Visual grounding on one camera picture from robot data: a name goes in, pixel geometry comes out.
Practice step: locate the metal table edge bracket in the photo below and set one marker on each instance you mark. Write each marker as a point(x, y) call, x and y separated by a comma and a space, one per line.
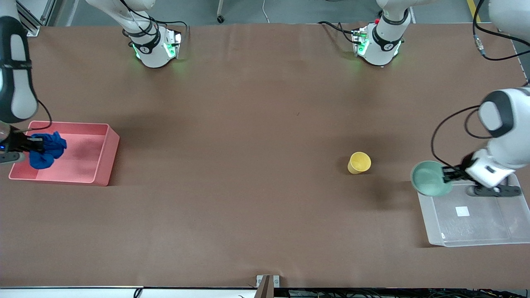
point(267, 285)

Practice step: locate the clear plastic storage box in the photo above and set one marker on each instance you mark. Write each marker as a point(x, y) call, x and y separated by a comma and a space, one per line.
point(476, 219)

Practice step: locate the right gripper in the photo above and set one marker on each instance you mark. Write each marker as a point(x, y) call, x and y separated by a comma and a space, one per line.
point(16, 142)

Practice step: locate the mint green bowl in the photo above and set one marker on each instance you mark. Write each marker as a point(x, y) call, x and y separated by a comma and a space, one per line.
point(428, 180)

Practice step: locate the yellow floor tape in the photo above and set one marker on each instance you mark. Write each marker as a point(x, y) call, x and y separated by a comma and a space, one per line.
point(474, 10)

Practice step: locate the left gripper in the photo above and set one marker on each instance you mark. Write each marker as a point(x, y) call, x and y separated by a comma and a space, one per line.
point(460, 172)

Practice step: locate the yellow plastic cup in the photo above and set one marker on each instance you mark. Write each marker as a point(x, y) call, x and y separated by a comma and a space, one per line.
point(358, 162)

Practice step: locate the pink plastic bin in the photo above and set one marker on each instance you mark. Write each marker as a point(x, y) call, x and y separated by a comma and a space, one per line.
point(83, 157)

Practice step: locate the white square label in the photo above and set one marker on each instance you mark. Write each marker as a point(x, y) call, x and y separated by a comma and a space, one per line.
point(462, 211)

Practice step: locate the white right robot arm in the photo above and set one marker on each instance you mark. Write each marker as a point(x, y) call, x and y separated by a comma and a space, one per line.
point(151, 49)

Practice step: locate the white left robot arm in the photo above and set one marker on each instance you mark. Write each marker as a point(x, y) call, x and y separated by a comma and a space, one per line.
point(505, 120)

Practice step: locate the aluminium frame profile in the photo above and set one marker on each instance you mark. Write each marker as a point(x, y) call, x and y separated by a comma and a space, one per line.
point(35, 16)

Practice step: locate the blue cloth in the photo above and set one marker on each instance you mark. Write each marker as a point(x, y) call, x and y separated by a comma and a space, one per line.
point(47, 151)

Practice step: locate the black caster wheel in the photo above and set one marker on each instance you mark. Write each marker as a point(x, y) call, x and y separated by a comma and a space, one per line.
point(220, 18)

